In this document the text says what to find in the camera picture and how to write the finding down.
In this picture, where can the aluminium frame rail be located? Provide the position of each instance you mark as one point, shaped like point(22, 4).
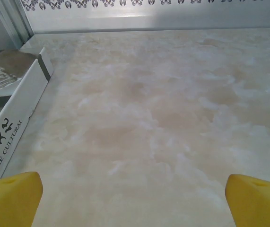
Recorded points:
point(149, 23)

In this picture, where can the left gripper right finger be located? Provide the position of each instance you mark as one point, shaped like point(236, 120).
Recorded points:
point(257, 203)

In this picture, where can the white heritage cultural book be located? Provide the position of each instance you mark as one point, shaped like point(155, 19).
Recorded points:
point(14, 106)

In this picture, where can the aluminium frame post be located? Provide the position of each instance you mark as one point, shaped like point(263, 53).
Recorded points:
point(16, 23)

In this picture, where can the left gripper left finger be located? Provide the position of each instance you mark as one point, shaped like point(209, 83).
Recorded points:
point(9, 201)

